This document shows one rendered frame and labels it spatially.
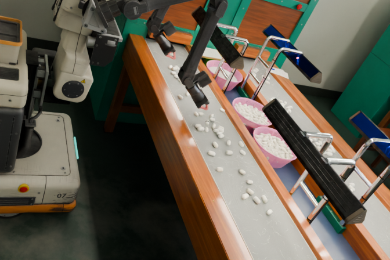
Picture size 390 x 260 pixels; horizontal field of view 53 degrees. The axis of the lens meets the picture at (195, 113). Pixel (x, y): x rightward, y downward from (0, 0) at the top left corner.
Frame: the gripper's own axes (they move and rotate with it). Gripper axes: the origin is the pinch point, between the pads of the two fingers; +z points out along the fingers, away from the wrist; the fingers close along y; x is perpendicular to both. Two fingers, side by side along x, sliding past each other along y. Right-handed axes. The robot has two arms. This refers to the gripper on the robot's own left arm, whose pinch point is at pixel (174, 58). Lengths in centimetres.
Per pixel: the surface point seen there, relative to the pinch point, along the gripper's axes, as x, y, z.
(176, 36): -8.2, 36.3, 12.1
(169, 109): 15.1, -39.2, -2.6
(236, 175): 3, -82, 16
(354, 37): -184, 134, 212
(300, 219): -10, -109, 28
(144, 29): 7.5, 42.3, -1.9
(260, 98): -32, -17, 52
